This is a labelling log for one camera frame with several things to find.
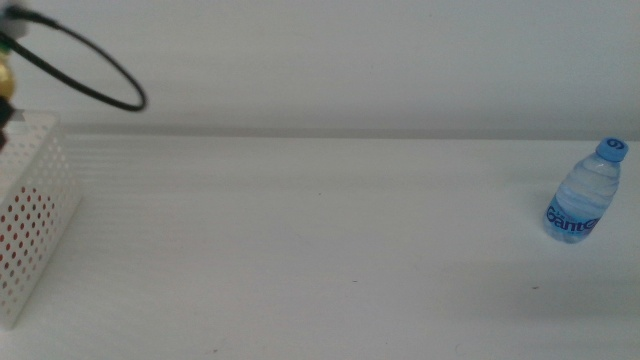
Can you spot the white perforated plastic basket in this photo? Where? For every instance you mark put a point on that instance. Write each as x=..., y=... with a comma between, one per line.
x=30, y=210

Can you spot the clear water bottle blue cap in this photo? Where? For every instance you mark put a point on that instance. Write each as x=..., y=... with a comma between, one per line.
x=582, y=200

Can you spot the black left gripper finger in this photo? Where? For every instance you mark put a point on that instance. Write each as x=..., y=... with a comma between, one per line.
x=4, y=120

